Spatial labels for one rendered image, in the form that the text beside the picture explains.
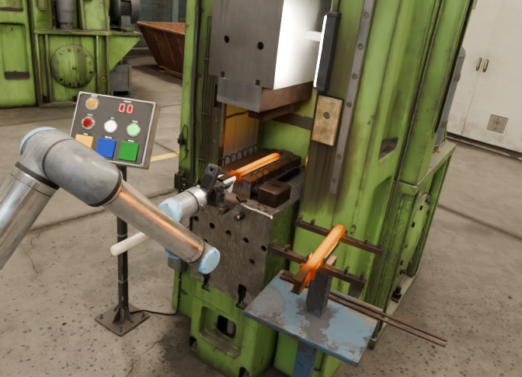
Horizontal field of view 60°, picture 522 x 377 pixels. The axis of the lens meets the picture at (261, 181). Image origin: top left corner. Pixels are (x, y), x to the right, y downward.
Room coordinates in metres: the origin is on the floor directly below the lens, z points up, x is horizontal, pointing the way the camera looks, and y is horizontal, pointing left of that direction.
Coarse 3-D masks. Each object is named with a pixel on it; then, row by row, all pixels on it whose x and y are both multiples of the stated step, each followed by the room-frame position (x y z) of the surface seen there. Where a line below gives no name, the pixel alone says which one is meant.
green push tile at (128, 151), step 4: (124, 144) 1.76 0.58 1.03; (128, 144) 1.76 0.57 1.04; (132, 144) 1.76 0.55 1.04; (136, 144) 1.75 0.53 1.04; (120, 148) 1.75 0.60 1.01; (124, 148) 1.75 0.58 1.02; (128, 148) 1.75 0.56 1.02; (132, 148) 1.74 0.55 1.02; (136, 148) 1.74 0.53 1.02; (120, 152) 1.74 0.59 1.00; (124, 152) 1.74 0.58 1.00; (128, 152) 1.74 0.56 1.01; (132, 152) 1.74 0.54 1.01; (136, 152) 1.74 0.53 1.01; (120, 156) 1.73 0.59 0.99; (124, 156) 1.73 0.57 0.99; (128, 156) 1.73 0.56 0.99; (132, 156) 1.73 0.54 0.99; (136, 156) 1.73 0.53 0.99; (128, 160) 1.73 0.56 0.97; (132, 160) 1.72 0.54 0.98
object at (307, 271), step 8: (336, 232) 1.31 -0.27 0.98; (328, 240) 1.25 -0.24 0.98; (336, 240) 1.29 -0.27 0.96; (320, 248) 1.20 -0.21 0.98; (328, 248) 1.21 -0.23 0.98; (312, 256) 1.15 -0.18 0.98; (320, 256) 1.16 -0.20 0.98; (304, 264) 1.09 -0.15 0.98; (312, 264) 1.10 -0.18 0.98; (304, 272) 1.04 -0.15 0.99; (312, 272) 1.07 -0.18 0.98; (296, 280) 1.00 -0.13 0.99; (304, 280) 1.05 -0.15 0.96; (312, 280) 1.07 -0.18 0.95; (296, 288) 1.00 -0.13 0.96
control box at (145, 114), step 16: (80, 96) 1.87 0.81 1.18; (96, 96) 1.87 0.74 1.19; (112, 96) 1.87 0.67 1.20; (80, 112) 1.84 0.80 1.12; (96, 112) 1.83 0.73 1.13; (112, 112) 1.83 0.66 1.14; (144, 112) 1.83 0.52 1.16; (80, 128) 1.80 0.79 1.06; (96, 128) 1.80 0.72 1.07; (144, 128) 1.79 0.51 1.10; (96, 144) 1.76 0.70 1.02; (144, 144) 1.76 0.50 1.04; (112, 160) 1.73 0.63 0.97; (144, 160) 1.74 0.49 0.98
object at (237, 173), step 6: (270, 156) 1.88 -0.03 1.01; (276, 156) 1.90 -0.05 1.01; (252, 162) 1.78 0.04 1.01; (258, 162) 1.79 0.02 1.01; (264, 162) 1.81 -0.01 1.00; (240, 168) 1.71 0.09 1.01; (246, 168) 1.71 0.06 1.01; (252, 168) 1.74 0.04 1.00; (228, 174) 1.62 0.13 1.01; (234, 174) 1.62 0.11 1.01; (240, 174) 1.64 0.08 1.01; (222, 180) 1.56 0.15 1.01
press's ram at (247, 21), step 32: (224, 0) 1.72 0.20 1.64; (256, 0) 1.65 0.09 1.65; (288, 0) 1.62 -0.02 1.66; (320, 0) 1.82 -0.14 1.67; (224, 32) 1.71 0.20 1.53; (256, 32) 1.64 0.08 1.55; (288, 32) 1.64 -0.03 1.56; (320, 32) 1.76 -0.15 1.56; (224, 64) 1.71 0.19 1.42; (256, 64) 1.64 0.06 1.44; (288, 64) 1.67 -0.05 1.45
